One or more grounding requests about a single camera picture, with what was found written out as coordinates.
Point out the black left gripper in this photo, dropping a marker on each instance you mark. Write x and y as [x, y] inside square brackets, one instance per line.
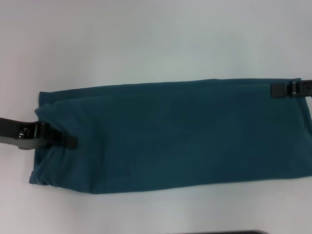
[19, 134]

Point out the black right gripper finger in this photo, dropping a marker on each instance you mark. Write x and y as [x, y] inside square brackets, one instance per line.
[278, 90]

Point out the teal blue FREE print T-shirt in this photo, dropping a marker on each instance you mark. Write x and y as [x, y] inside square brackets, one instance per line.
[170, 136]

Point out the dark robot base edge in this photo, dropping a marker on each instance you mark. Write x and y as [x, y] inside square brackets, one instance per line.
[241, 232]

